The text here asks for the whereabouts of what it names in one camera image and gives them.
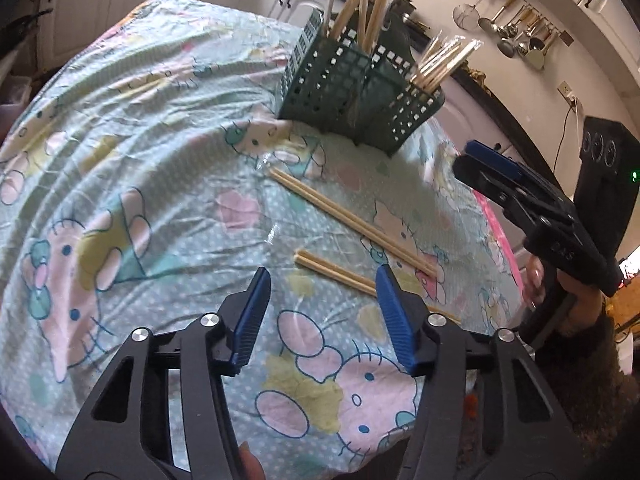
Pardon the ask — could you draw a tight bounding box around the person's left hand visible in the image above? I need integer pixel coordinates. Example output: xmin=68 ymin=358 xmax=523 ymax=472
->
xmin=239 ymin=441 xmax=267 ymax=480

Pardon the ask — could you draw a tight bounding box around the person's right forearm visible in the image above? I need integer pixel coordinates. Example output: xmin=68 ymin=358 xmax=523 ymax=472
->
xmin=520 ymin=305 xmax=640 ymax=466

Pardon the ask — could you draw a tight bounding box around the round wire skimmer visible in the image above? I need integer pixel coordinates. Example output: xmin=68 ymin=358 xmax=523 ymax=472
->
xmin=452 ymin=0 xmax=501 ymax=27

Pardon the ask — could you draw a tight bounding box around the printed cartoon tablecloth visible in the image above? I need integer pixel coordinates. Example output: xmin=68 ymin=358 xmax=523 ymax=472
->
xmin=0 ymin=0 xmax=531 ymax=480

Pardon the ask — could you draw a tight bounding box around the green plastic utensil basket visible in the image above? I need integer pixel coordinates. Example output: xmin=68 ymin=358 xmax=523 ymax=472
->
xmin=276 ymin=7 xmax=446 ymax=157

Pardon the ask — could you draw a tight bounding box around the bundle of bare wooden chopsticks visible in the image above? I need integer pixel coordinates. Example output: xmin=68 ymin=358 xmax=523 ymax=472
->
xmin=327 ymin=0 xmax=392 ymax=56

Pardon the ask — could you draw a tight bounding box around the lit screen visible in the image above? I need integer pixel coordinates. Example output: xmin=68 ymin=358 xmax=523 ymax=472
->
xmin=617 ymin=255 xmax=640 ymax=287

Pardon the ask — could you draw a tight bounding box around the person's right hand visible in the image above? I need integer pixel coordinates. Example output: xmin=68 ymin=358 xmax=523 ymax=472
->
xmin=525 ymin=255 xmax=607 ymax=342

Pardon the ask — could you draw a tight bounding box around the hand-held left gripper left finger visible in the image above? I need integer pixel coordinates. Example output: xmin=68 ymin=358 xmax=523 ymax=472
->
xmin=56 ymin=267 xmax=272 ymax=480

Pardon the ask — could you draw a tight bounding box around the pink cloth under tablecloth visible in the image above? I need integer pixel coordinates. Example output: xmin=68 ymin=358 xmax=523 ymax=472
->
xmin=475 ymin=195 xmax=522 ymax=288

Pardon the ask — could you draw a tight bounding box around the row of hanging metal ladles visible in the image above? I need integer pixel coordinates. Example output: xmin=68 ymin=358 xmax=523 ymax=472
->
xmin=477 ymin=0 xmax=574 ymax=71

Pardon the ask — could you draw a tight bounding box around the black power cable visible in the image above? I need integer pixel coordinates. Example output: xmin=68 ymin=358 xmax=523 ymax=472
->
xmin=561 ymin=100 xmax=582 ymax=173

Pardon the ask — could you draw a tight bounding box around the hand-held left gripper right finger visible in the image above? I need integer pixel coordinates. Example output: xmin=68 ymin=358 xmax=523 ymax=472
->
xmin=375 ymin=264 xmax=586 ymax=480

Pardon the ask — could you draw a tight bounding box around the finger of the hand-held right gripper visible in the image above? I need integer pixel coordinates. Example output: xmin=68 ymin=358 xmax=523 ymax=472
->
xmin=452 ymin=154 xmax=577 ymax=232
xmin=465 ymin=140 xmax=557 ymax=197

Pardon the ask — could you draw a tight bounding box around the wooden chopstick pair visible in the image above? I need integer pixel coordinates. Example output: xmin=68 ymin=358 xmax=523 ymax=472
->
xmin=294 ymin=250 xmax=462 ymax=325
xmin=269 ymin=167 xmax=445 ymax=278

